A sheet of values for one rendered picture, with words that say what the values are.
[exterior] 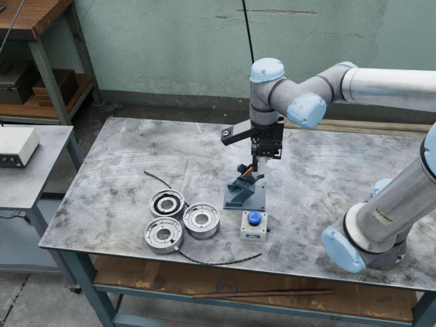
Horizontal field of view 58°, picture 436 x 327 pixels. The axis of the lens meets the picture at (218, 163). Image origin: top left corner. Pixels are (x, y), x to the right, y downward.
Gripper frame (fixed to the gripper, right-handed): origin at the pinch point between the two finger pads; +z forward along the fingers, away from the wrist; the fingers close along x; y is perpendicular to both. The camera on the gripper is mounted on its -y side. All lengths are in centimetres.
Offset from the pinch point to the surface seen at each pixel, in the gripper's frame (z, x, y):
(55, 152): 24, 29, -80
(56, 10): 9, 127, -113
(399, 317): 37, -24, 46
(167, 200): 9.6, -4.8, -25.8
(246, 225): 7.4, -14.0, -1.3
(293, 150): 11.9, 22.3, 13.6
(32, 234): 71, 20, -104
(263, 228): 7.4, -14.6, 3.3
